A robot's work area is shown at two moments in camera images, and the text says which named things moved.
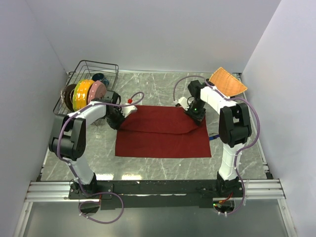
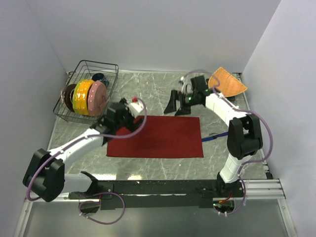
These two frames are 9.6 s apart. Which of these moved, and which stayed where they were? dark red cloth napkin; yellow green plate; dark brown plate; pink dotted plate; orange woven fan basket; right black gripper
Moved: right black gripper; dark red cloth napkin
Stayed: dark brown plate; orange woven fan basket; yellow green plate; pink dotted plate
